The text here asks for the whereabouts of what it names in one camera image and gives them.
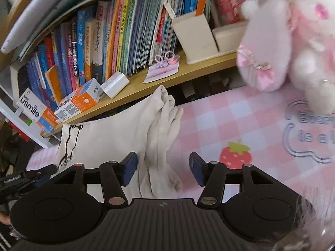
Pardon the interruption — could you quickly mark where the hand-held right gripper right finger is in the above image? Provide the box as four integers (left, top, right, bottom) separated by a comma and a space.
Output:
189, 152, 279, 206

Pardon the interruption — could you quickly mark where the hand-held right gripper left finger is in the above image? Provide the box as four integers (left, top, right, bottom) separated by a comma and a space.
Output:
54, 152, 138, 206

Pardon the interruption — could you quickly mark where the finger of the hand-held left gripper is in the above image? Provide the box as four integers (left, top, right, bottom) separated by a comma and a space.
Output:
0, 164, 57, 191

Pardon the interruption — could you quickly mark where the cream t-shirt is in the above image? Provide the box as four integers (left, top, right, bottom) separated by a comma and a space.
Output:
55, 85, 185, 199

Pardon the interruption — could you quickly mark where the person's left forearm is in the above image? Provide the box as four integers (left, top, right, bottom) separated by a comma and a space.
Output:
0, 211, 13, 248

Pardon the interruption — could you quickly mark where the pink checked table mat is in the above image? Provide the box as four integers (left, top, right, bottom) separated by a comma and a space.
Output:
26, 82, 335, 207

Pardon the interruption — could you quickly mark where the blue white orange box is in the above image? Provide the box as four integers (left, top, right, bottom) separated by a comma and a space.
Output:
19, 87, 62, 134

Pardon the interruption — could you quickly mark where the small white box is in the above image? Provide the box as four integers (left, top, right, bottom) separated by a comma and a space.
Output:
100, 71, 130, 100

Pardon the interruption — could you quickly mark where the wooden shelf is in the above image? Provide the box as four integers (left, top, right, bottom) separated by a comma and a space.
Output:
40, 51, 249, 138

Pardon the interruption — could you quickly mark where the pink bow hair clip card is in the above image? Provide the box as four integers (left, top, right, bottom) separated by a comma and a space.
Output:
143, 50, 181, 84

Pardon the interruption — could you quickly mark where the cream pen holder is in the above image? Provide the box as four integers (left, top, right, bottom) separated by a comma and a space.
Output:
171, 12, 220, 65

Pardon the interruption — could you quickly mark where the cream storage box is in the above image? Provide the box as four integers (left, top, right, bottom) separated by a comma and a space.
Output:
211, 21, 250, 53

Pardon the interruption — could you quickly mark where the row of colourful books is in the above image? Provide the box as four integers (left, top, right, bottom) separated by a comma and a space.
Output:
25, 0, 265, 110

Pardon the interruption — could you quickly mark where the pink plush bunny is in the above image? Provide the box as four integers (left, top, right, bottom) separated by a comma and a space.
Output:
237, 0, 335, 114

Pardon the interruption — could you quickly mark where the white flat panel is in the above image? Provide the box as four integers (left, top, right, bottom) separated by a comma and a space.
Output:
0, 0, 63, 55

